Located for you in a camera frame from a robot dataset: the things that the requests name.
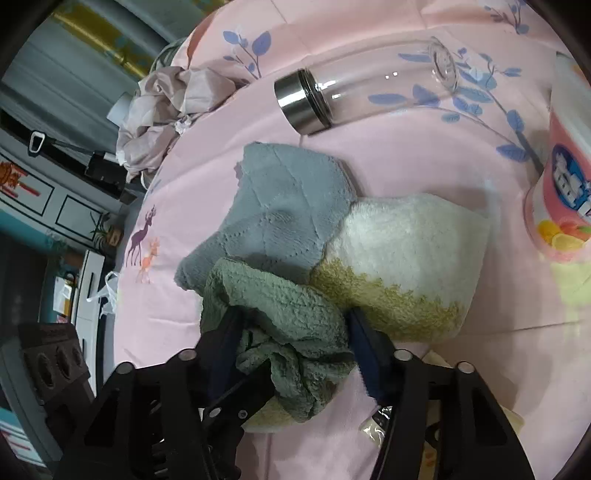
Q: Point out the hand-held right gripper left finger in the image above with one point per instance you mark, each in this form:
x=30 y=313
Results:
x=226 y=350

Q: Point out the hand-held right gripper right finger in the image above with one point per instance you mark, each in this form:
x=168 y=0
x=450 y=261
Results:
x=369 y=364

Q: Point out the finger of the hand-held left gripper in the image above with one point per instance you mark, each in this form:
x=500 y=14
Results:
x=240 y=399

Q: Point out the green towel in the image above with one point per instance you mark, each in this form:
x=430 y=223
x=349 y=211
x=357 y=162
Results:
x=286 y=314

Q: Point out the clear plastic wrapper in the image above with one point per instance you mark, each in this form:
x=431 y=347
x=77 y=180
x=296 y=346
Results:
x=376 y=427

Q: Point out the white plastic bag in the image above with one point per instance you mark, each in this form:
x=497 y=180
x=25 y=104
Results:
x=107 y=295

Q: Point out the white and yellow towel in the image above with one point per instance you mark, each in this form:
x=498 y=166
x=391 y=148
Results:
x=415 y=249

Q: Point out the small potted plant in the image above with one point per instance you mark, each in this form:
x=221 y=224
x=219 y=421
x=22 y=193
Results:
x=108 y=237

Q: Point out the grey towel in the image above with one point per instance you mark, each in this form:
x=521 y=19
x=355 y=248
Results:
x=277 y=203

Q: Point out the grey panelled cabinet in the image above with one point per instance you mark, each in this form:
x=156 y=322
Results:
x=46 y=194

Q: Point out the black device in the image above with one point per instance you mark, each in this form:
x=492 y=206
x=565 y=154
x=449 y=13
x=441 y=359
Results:
x=108 y=173

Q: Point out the pink floral bedsheet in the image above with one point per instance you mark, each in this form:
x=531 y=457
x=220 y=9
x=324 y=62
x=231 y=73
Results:
x=415 y=152

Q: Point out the crumpled pale pink cloth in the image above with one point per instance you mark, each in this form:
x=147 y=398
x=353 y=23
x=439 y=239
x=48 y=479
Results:
x=157 y=106

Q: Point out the small white cylinder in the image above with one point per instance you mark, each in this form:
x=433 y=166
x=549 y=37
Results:
x=119 y=107

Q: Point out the clear glass bottle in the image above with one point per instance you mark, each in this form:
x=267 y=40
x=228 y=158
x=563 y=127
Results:
x=369 y=83

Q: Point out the pink plastic jar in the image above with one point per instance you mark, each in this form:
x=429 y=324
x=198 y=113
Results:
x=568 y=157

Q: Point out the grey curtain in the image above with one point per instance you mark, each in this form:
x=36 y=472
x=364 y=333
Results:
x=55 y=74

